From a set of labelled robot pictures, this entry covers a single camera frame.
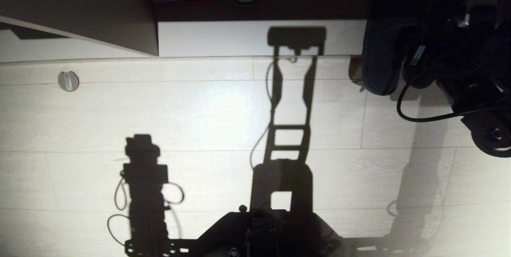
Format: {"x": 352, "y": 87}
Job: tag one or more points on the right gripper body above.
{"x": 427, "y": 63}

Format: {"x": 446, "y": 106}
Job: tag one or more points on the dark blue slipper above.
{"x": 383, "y": 57}

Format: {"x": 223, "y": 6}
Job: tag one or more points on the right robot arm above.
{"x": 479, "y": 89}

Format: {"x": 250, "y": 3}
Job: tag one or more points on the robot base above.
{"x": 271, "y": 233}

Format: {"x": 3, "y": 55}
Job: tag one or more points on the grey cabinet door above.
{"x": 100, "y": 13}

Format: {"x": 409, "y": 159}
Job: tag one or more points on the round metal floor door stop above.
{"x": 68, "y": 81}

